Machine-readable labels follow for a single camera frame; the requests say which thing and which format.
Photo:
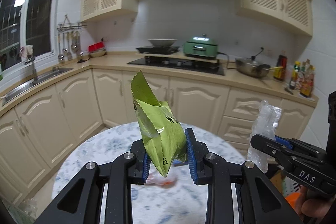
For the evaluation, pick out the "dark sauce bottle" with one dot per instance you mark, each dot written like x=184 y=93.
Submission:
x=279 y=69

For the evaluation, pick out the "pale green container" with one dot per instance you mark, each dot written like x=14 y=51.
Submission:
x=21 y=216

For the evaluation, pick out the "steel sink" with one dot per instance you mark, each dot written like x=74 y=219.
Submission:
x=34 y=83

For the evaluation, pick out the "white shallow bowl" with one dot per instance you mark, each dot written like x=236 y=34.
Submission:
x=162 y=42

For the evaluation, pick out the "metal faucet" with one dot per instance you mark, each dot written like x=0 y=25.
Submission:
x=33 y=69

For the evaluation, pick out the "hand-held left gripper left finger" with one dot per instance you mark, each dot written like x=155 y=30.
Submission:
x=145 y=169

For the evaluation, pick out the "red label bottle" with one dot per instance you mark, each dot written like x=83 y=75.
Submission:
x=307 y=82

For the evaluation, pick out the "metal wok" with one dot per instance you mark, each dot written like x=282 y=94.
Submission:
x=250 y=69

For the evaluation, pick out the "wall utensil rack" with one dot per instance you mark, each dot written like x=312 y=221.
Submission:
x=71 y=26

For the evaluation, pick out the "red box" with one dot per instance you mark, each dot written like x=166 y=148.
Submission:
x=96 y=47

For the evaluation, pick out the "metal spatula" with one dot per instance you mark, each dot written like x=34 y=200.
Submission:
x=69 y=56

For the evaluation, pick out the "cream lower kitchen cabinets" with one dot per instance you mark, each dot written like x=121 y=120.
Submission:
x=78 y=108

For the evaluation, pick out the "green snack packet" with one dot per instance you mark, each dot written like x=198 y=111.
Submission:
x=162 y=134

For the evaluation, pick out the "cardboard box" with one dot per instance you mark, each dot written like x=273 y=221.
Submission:
x=281 y=182

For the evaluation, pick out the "orange plastic thing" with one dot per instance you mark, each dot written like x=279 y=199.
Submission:
x=293 y=203

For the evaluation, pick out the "green cap bottle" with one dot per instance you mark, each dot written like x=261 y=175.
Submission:
x=294 y=78

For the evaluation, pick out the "person's right hand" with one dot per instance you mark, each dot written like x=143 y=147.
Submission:
x=315 y=208

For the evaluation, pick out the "black induction cooker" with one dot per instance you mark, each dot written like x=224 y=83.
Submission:
x=157 y=50

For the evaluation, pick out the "black gas stove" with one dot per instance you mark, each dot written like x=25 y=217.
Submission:
x=176 y=66

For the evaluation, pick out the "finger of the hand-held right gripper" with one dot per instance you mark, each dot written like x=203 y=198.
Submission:
x=283 y=141
x=267 y=146

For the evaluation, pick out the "kitchen window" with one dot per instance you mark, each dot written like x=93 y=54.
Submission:
x=39 y=11

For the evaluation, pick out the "red print plastic bag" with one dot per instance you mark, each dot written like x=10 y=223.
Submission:
x=165 y=182

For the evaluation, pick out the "beige bowl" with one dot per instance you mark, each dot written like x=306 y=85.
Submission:
x=97 y=54

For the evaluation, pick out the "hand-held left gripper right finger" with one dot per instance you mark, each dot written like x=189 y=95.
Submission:
x=190 y=155

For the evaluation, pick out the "metal skimmer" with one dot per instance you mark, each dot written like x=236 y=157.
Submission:
x=79 y=52

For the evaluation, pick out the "white pink cloth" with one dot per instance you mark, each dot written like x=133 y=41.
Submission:
x=26 y=52

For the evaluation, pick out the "clear plastic wrap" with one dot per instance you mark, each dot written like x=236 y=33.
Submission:
x=265 y=119

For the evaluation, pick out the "small black tool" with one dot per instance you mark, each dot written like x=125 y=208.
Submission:
x=288 y=90

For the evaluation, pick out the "metal ladle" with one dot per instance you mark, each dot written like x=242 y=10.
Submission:
x=61 y=57

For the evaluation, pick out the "small dark dish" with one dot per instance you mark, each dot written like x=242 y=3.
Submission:
x=82 y=60

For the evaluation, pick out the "green electric cooker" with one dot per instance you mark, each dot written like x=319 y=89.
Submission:
x=200 y=47

